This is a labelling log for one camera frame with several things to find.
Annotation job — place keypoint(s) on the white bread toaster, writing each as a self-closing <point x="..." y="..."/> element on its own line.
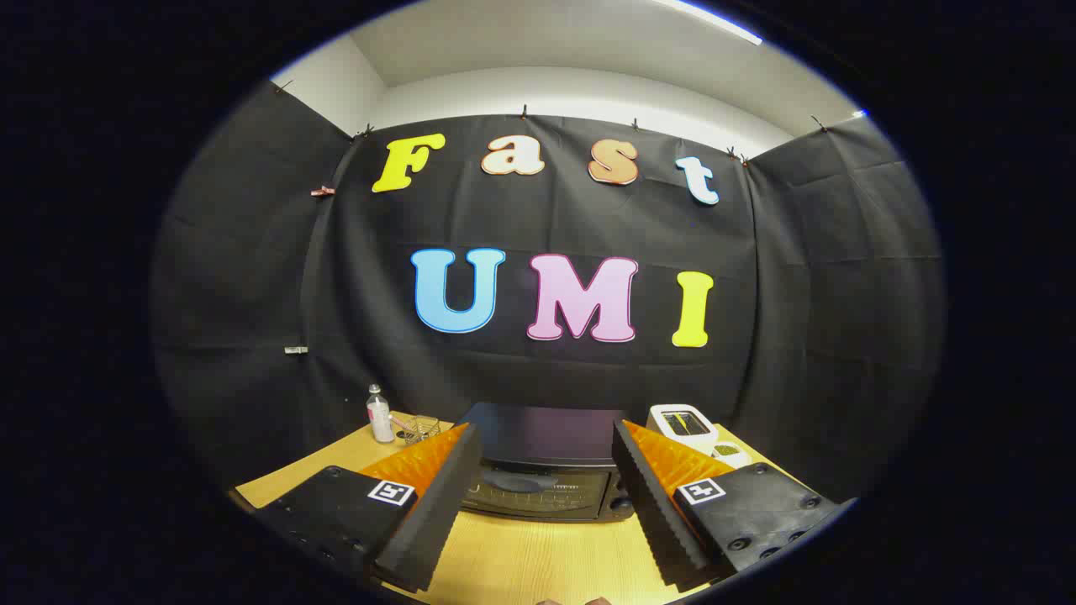
<point x="683" y="424"/>

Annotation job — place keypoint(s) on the black toaster oven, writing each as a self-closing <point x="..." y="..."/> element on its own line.
<point x="546" y="437"/>

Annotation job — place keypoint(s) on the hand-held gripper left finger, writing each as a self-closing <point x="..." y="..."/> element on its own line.
<point x="437" y="512"/>

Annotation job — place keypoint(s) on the white divided dish of beans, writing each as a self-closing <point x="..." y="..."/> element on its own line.
<point x="731" y="455"/>

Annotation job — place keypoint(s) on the clear plastic bottle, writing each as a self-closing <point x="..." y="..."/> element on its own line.
<point x="380" y="416"/>

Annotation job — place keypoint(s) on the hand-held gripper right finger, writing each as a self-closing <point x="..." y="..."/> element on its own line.
<point x="656" y="512"/>

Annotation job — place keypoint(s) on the black backdrop cloth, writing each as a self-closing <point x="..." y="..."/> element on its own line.
<point x="538" y="218"/>

